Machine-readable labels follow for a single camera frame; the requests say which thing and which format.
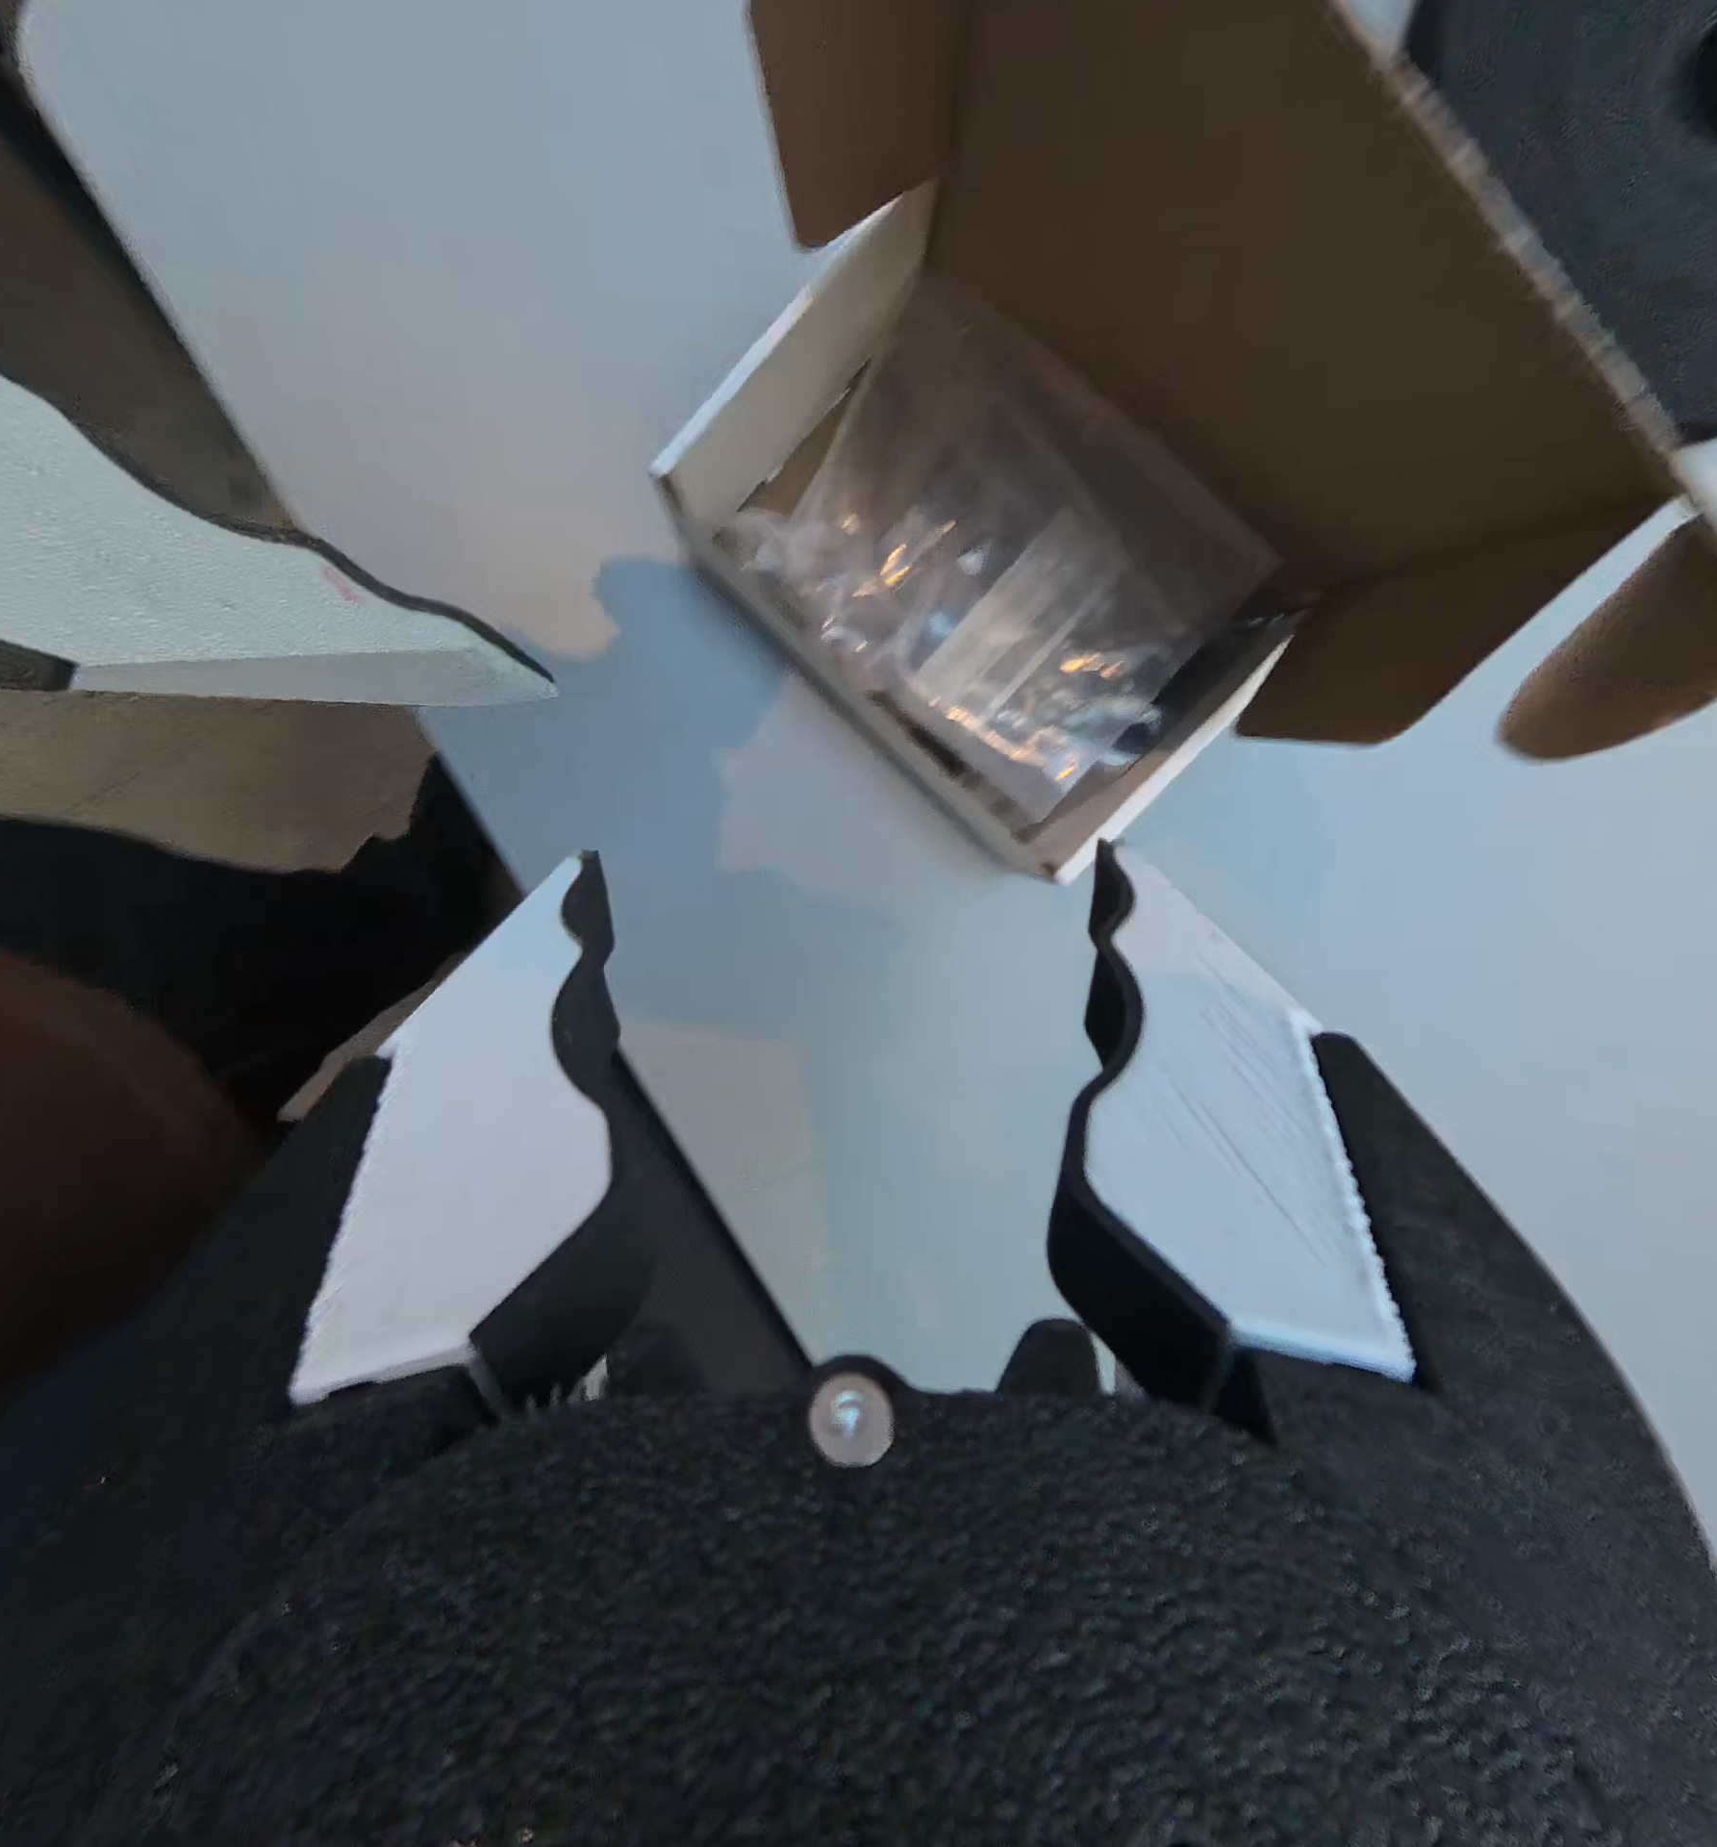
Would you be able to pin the grey desk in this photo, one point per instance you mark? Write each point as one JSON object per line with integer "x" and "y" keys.
{"x": 1450, "y": 938}

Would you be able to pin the small white cardboard box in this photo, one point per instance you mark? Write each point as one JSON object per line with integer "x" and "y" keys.
{"x": 1233, "y": 290}

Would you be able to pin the crinkled clear plastic bag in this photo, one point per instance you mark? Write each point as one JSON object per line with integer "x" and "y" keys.
{"x": 1004, "y": 579}

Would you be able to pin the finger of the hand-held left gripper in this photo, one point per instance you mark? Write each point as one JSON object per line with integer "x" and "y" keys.
{"x": 151, "y": 607}

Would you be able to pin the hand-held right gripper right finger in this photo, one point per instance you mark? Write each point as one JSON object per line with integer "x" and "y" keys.
{"x": 1233, "y": 1169}

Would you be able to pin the person's dark trousered leg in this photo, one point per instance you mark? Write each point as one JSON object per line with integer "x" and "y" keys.
{"x": 151, "y": 881}

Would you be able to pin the black hook-and-loop tape roll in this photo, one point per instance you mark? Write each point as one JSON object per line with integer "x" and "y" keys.
{"x": 1595, "y": 175}

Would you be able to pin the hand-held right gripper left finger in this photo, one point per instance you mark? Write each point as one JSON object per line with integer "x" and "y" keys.
{"x": 469, "y": 1185}

